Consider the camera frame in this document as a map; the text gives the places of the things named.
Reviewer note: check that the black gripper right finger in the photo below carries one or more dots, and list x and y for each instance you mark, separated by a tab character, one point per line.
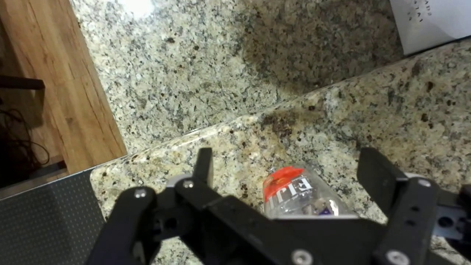
409	215

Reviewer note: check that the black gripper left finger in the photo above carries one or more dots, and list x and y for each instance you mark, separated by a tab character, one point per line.
221	211

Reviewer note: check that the black perforated board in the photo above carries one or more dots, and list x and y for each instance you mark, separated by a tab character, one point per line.
44	225

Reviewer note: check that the red blue label water bottle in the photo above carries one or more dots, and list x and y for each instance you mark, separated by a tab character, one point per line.
299	191

